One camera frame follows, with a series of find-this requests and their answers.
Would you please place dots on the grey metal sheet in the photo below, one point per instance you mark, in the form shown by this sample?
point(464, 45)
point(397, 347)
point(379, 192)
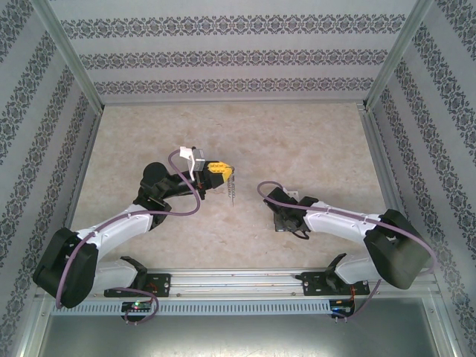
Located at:
point(238, 338)

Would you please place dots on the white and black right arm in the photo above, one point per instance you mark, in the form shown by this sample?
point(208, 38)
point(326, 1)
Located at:
point(334, 225)

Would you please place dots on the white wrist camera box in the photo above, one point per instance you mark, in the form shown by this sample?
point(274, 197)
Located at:
point(199, 158)
point(294, 193)

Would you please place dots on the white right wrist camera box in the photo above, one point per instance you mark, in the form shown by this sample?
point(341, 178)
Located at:
point(294, 193)

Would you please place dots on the aluminium frame post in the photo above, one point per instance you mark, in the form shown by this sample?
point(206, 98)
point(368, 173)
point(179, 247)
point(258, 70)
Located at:
point(70, 52)
point(399, 52)

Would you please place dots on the aluminium right frame post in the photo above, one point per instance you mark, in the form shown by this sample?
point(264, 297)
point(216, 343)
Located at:
point(399, 52)

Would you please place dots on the left controller board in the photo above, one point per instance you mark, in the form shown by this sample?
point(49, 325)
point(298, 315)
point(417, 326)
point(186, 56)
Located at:
point(137, 305)

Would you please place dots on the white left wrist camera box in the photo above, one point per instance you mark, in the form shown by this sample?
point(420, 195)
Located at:
point(199, 158)

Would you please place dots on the controller board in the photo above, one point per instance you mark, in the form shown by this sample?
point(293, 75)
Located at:
point(137, 305)
point(340, 308)

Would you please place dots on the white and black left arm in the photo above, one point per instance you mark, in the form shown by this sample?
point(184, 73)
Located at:
point(122, 227)

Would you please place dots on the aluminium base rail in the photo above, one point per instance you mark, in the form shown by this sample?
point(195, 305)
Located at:
point(238, 282)

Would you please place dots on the aluminium left frame post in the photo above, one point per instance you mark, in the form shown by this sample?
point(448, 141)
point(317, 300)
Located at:
point(70, 52)

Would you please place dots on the right controller board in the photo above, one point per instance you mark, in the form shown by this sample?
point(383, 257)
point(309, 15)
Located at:
point(340, 308)

